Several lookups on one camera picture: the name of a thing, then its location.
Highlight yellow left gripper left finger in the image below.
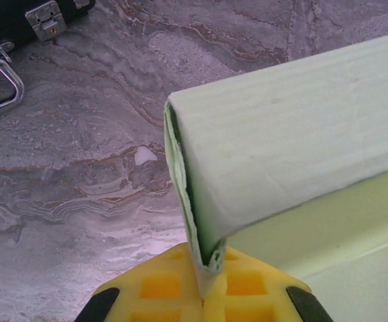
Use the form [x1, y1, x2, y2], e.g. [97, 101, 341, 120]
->
[76, 243, 204, 322]

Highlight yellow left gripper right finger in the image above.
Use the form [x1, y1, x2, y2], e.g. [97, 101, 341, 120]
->
[203, 247, 331, 322]

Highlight light green paper box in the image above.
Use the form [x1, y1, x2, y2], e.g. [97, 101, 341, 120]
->
[162, 28, 388, 322]

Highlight black carrying case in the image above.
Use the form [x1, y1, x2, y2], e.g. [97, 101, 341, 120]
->
[0, 0, 96, 125]

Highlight chrome case handle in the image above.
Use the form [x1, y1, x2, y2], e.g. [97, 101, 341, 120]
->
[0, 58, 26, 126]

